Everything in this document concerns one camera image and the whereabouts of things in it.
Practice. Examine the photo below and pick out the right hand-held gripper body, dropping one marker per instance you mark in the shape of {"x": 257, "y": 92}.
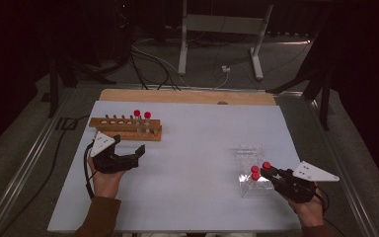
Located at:
{"x": 294, "y": 189}

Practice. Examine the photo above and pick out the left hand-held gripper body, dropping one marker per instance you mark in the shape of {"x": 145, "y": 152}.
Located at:
{"x": 115, "y": 163}

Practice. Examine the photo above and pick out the wooden test tube rack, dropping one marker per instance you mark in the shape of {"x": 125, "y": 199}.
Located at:
{"x": 118, "y": 135}

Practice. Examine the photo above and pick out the clear plastic box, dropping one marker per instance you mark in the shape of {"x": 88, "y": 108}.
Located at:
{"x": 248, "y": 158}

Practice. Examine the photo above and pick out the person's left hand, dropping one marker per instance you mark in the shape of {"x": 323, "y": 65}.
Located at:
{"x": 107, "y": 184}

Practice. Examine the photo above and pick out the person's right hand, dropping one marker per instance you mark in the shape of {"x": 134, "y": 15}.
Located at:
{"x": 311, "y": 212}

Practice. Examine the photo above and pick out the white table board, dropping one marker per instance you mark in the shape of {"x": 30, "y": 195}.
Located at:
{"x": 184, "y": 171}

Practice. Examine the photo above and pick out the black stand legs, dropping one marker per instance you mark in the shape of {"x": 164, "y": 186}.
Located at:
{"x": 53, "y": 92}
{"x": 324, "y": 105}

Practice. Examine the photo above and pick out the white plug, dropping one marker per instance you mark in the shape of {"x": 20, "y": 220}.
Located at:
{"x": 226, "y": 68}

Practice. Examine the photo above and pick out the metal floor rail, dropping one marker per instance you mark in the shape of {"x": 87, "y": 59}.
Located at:
{"x": 128, "y": 86}
{"x": 23, "y": 171}
{"x": 352, "y": 194}

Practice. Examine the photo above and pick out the grey metal stand frame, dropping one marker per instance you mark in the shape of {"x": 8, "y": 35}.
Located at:
{"x": 223, "y": 24}

